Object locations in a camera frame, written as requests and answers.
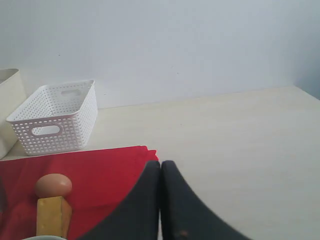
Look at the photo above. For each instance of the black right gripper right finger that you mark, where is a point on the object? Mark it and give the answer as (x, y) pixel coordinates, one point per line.
(183, 214)

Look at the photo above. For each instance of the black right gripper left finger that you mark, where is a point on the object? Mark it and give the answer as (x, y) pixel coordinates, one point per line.
(137, 216)

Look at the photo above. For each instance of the yellow cheese wedge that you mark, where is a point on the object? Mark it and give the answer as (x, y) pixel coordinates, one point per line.
(53, 217)

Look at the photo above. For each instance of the brown egg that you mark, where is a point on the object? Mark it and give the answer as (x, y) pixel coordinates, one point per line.
(53, 185)

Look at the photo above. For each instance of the red table cloth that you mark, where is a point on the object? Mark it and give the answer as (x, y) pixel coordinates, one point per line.
(101, 179)

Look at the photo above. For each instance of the white ceramic bowl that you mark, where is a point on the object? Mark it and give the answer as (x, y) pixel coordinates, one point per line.
(45, 237)

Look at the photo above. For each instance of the white perforated plastic basket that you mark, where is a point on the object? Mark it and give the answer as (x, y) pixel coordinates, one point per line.
(56, 118)

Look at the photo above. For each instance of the stainless steel cup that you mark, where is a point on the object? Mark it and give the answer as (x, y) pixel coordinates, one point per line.
(3, 199)

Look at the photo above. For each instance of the cream plastic bin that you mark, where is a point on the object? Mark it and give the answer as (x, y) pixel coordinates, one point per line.
(12, 94)

